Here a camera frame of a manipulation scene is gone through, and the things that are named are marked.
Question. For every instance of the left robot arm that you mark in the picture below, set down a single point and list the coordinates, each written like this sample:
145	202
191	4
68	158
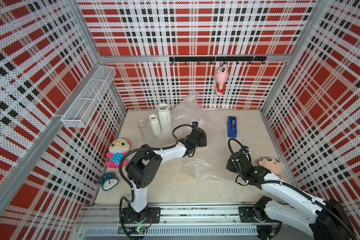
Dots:
143	166

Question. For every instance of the doll head plush toy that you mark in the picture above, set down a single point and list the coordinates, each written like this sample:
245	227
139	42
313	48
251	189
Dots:
274	165

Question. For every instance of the pink hanging plush toy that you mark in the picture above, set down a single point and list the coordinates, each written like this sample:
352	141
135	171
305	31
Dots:
221	77

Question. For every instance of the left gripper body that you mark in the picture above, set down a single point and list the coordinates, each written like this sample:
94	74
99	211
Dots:
202	143

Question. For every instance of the crumpled bubble wrap pile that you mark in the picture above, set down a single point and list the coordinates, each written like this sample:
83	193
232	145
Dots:
189	110

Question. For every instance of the teal alarm clock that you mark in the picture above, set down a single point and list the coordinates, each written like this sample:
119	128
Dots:
108	181

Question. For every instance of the metal base rail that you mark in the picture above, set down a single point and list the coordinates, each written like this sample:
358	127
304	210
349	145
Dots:
172	221

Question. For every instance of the blue box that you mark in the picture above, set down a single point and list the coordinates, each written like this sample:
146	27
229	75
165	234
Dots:
232	127

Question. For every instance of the black hook rail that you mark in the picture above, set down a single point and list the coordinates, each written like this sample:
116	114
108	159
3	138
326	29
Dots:
248	59

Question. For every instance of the tall white ribbed vase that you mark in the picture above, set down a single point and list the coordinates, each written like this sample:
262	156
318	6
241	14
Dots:
165	118

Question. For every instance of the owl plush toy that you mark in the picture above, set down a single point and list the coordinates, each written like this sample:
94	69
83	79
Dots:
117	150

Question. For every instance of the short white ribbed vase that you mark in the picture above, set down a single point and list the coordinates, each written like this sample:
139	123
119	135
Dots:
155	124

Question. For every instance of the clear glass vase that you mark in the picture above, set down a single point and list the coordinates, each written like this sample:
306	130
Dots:
146	132

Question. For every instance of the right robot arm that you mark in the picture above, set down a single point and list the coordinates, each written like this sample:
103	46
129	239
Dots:
318	218

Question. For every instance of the clear wall shelf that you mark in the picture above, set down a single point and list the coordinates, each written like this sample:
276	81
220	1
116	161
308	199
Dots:
83	108

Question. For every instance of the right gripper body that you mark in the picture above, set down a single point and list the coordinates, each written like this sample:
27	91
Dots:
231	167

